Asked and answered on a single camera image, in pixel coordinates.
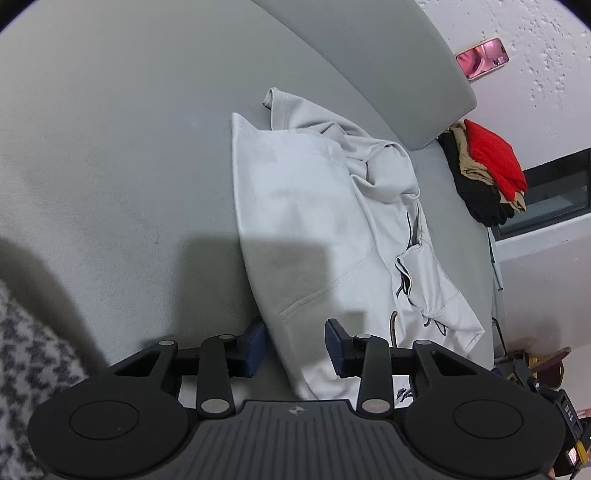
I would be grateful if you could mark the pink smartphone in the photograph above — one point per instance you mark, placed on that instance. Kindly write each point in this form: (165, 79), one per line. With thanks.
(482, 57)

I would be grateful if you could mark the grey sofa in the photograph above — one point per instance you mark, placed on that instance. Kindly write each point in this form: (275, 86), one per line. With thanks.
(115, 161)

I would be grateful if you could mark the red folded garment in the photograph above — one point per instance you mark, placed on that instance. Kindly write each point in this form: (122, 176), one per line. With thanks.
(496, 154)

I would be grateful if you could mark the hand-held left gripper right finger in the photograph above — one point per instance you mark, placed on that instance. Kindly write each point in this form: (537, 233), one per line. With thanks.
(336, 346)

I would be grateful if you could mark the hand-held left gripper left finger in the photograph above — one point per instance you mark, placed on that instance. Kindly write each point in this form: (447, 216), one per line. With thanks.
(255, 348)

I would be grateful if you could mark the maroon gold-framed chair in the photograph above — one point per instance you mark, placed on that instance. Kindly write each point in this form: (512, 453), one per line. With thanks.
(547, 364)

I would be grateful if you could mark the light grey hoodie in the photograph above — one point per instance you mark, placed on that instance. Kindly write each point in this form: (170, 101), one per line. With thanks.
(295, 194)

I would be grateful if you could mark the black folded garments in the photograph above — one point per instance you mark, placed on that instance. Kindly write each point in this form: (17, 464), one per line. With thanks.
(475, 198)

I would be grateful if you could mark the dark window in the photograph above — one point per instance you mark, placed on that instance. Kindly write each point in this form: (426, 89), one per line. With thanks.
(554, 189)

